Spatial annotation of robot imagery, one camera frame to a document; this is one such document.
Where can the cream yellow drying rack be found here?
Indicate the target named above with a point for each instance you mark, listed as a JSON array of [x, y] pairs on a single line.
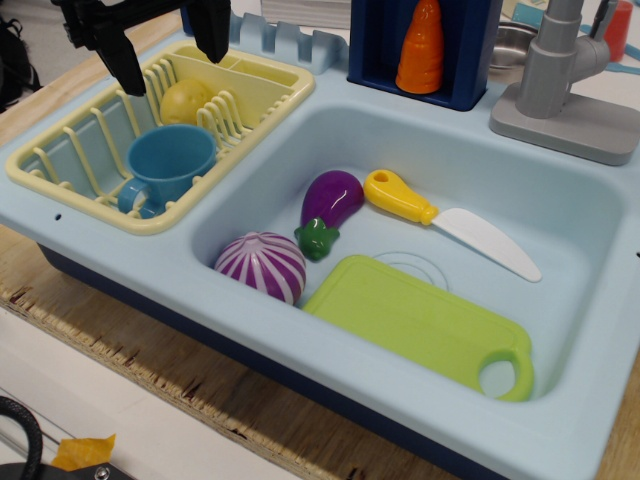
[[80, 159]]

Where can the dark blue holder box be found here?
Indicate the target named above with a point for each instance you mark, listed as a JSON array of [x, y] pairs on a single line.
[[378, 30]]

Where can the light blue toy sink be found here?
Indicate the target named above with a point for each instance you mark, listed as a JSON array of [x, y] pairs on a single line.
[[578, 221]]

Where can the grey toy faucet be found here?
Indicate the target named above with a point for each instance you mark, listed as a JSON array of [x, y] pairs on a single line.
[[542, 110]]

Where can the orange toy carrot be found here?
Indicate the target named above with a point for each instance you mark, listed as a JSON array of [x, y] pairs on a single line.
[[421, 67]]

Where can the yellow toy potato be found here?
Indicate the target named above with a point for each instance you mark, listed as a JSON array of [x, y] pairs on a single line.
[[182, 101]]

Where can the red cup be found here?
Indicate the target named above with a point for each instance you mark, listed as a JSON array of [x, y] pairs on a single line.
[[618, 29]]

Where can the yellow tape piece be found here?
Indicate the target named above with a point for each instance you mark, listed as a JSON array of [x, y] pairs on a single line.
[[75, 454]]

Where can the green cutting board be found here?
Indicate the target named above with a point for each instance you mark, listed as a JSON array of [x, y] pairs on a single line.
[[423, 323]]

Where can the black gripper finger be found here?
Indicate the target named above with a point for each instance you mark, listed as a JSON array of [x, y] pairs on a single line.
[[101, 28], [208, 22]]

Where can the purple striped toy onion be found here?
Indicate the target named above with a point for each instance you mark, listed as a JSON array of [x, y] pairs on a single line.
[[267, 262]]

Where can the metal bowl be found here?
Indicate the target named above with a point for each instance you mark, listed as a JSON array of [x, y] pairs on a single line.
[[511, 45]]

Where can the light blue plate holder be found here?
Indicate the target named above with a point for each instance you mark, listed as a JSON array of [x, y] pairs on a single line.
[[318, 51]]

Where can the blue plastic cup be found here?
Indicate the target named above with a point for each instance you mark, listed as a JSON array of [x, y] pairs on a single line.
[[163, 163]]

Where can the blue plastic utensil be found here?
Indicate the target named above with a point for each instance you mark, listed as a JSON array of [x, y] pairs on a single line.
[[620, 68]]

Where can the yellow handled toy knife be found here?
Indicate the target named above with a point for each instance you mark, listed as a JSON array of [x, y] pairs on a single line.
[[387, 191]]

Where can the black backpack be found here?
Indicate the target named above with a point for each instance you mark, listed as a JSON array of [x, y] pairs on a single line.
[[18, 75]]

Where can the purple toy eggplant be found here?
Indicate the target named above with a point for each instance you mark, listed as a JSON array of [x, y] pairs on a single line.
[[330, 200]]

